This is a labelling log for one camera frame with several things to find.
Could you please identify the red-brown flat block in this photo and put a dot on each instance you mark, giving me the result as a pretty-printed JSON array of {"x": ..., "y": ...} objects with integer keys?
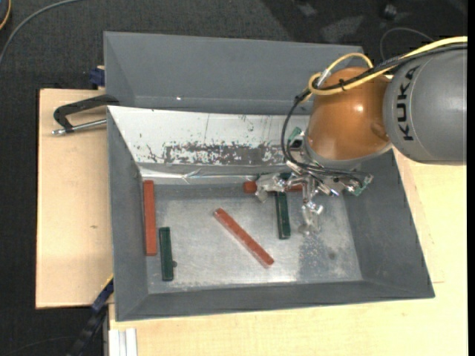
[
  {"x": 150, "y": 217},
  {"x": 249, "y": 187},
  {"x": 243, "y": 237}
]

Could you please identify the black cylinder on white bracket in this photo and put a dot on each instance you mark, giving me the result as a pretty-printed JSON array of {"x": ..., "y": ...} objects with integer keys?
[{"x": 296, "y": 143}]

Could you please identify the grey metal bin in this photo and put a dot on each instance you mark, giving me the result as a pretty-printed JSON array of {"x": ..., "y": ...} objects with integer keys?
[{"x": 222, "y": 236}]

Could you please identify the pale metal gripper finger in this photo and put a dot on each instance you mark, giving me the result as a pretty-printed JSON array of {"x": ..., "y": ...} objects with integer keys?
[
  {"x": 311, "y": 213},
  {"x": 270, "y": 185}
]

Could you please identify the dark green flat block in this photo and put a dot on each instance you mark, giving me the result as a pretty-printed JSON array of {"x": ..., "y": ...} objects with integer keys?
[
  {"x": 166, "y": 254},
  {"x": 283, "y": 217}
]

